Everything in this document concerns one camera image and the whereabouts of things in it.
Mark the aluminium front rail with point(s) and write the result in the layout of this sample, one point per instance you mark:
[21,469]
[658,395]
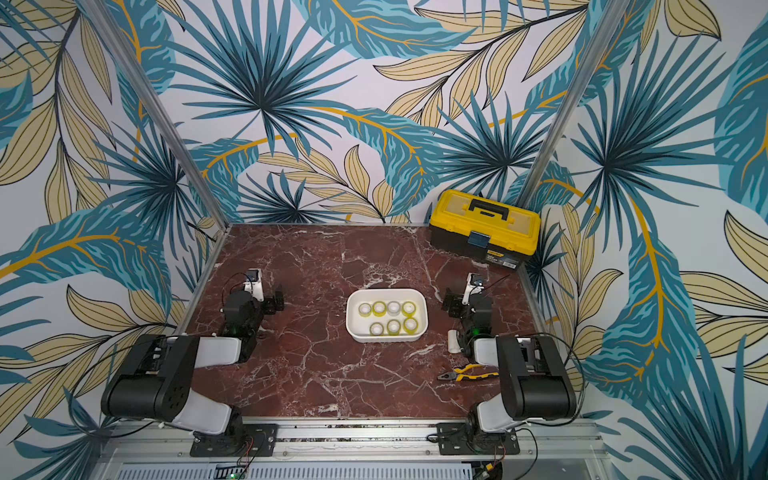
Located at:
[385,448]

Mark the yellow tape roll six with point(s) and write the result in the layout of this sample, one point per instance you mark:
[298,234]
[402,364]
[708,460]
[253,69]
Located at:
[408,308]

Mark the yellow tape roll one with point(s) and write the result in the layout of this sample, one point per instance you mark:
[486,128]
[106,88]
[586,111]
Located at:
[377,329]

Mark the yellow black toolbox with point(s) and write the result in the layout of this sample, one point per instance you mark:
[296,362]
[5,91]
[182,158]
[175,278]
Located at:
[484,230]

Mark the white PVC pipe fitting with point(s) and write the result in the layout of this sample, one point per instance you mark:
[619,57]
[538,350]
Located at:
[453,342]

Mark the yellow tape roll three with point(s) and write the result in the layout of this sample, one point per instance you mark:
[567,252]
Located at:
[393,327]

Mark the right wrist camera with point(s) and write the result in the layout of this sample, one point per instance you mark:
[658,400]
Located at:
[475,284]

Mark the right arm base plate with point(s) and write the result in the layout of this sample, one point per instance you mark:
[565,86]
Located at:
[459,439]

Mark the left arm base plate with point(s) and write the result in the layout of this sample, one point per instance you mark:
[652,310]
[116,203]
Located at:
[240,441]

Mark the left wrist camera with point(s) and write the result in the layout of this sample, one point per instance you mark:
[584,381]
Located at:
[253,284]

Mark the yellow tape roll five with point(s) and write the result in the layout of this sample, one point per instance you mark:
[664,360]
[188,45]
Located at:
[365,309]

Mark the yellow tape roll two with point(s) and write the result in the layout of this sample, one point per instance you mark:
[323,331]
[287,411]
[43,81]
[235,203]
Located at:
[379,308]

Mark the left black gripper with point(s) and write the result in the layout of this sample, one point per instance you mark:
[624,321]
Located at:
[271,307]

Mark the yellow black pliers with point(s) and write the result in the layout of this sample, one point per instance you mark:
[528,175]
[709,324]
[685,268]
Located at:
[469,372]

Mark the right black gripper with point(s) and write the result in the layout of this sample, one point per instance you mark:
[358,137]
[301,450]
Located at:
[452,302]

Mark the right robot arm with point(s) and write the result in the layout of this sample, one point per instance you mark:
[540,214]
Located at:
[533,380]

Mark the white plastic storage box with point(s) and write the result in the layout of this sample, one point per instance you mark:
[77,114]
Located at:
[358,327]

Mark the yellow tape roll four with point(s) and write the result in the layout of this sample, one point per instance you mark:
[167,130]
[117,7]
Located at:
[410,325]

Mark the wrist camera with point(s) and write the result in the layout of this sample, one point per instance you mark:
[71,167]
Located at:
[475,284]
[253,284]

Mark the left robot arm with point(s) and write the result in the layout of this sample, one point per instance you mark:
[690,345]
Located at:
[154,381]

